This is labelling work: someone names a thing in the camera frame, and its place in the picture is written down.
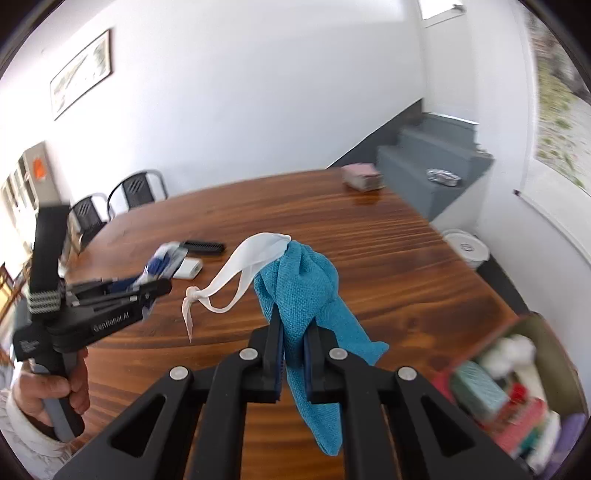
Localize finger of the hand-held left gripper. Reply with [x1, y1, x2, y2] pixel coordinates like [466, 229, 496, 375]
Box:
[74, 278, 173, 309]
[69, 272, 158, 296]

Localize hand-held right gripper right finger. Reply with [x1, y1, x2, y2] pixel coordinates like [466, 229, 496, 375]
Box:
[302, 323, 532, 480]

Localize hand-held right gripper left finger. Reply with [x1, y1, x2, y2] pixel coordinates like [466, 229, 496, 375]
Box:
[53, 307, 284, 480]

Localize grey blue soft packet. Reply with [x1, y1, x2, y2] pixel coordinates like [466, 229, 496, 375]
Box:
[139, 241, 189, 296]

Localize blue cloth pouch white ribbon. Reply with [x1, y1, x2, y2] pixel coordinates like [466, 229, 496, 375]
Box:
[182, 232, 391, 459]

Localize light blue patterned box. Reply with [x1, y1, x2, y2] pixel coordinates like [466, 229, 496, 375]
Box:
[450, 360, 509, 418]

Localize clear plastic bag bundle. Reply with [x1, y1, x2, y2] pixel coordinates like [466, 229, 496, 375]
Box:
[480, 333, 539, 374]

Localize red patterned snack packet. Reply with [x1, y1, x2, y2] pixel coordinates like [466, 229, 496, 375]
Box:
[494, 397, 548, 455]

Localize red storage box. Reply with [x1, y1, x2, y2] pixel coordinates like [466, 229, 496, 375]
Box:
[431, 311, 589, 478]

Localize white tissue pack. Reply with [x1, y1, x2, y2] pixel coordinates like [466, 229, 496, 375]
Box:
[531, 411, 561, 467]

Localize purple garbage bag roll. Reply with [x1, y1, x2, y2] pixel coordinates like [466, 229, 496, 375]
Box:
[551, 413, 587, 476]

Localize person's left forearm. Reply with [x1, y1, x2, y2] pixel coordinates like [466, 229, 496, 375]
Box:
[0, 388, 75, 467]

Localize wooden desktop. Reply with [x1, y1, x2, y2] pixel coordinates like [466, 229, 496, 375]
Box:
[60, 167, 522, 480]

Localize person's left hand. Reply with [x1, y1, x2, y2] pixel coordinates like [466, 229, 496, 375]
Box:
[11, 346, 90, 428]

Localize white flat box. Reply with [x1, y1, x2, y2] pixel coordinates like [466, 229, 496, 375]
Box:
[172, 257, 204, 280]

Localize black metal chair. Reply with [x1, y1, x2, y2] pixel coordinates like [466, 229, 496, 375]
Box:
[107, 169, 168, 213]
[67, 192, 114, 254]

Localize beige cabinet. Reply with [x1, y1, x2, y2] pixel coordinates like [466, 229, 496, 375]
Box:
[0, 141, 63, 259]

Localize pink paper block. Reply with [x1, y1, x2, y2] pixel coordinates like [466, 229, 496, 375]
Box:
[341, 162, 384, 191]

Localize white plastic bucket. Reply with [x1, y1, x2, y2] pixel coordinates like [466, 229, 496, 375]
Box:
[442, 228, 490, 271]

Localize grey stairs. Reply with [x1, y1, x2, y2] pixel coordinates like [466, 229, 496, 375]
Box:
[325, 98, 495, 222]

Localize silver foil blister pack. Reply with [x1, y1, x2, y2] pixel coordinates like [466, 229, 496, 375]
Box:
[426, 168, 462, 186]

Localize white door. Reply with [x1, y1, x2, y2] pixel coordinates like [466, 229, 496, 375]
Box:
[418, 0, 481, 125]

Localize framed wall picture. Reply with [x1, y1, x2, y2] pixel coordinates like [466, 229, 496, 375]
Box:
[49, 28, 113, 121]

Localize hanging wall scroll painting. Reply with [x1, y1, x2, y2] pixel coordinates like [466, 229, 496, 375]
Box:
[512, 9, 591, 259]

